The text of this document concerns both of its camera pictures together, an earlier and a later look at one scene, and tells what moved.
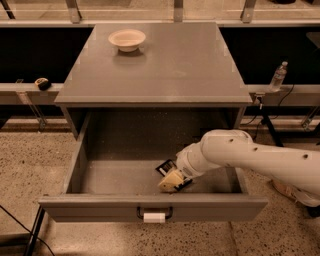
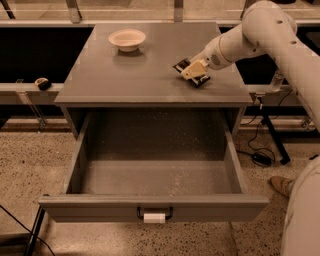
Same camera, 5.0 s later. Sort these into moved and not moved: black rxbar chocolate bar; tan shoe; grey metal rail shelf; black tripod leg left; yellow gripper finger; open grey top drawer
Moved: black rxbar chocolate bar; yellow gripper finger
Not moved: open grey top drawer; tan shoe; black tripod leg left; grey metal rail shelf
